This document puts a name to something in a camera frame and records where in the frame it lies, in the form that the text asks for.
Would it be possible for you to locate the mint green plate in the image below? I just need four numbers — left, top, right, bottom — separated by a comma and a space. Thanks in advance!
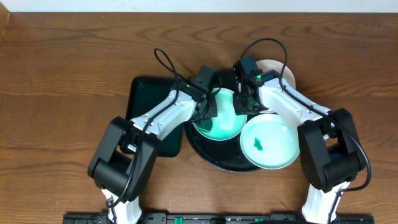
193, 88, 247, 141
240, 114, 300, 170

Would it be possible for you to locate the green sponge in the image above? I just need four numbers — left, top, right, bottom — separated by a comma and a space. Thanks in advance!
194, 119, 213, 133

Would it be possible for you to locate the dark green rectangular tray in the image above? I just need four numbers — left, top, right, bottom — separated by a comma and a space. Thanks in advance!
125, 76, 183, 157

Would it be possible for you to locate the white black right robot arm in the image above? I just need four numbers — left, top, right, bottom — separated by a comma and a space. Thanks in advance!
234, 68, 372, 223

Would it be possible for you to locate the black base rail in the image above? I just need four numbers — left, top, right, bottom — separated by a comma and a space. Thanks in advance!
62, 212, 376, 224

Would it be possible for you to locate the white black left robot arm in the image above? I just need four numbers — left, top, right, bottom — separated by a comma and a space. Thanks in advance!
88, 79, 217, 223

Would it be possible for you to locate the mint green plate front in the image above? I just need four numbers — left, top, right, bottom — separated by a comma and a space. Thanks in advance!
240, 114, 300, 170

